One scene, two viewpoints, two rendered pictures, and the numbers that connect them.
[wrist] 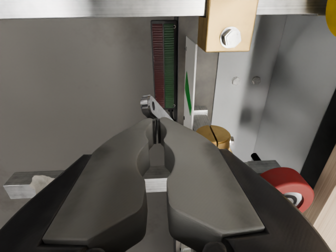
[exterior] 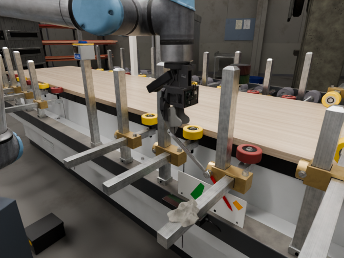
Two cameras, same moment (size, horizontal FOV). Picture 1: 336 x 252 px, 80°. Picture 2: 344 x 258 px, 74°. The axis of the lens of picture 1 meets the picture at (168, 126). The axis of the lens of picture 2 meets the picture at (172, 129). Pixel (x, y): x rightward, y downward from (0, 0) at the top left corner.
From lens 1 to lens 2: 0.72 m
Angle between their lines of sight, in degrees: 88
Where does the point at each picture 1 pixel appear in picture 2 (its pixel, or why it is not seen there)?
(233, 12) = (174, 149)
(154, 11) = (159, 158)
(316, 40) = not seen: hidden behind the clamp
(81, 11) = (143, 167)
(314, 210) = (268, 149)
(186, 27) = (175, 191)
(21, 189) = (167, 227)
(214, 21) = (172, 151)
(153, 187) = (219, 187)
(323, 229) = (282, 148)
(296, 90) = not seen: hidden behind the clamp
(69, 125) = not seen: outside the picture
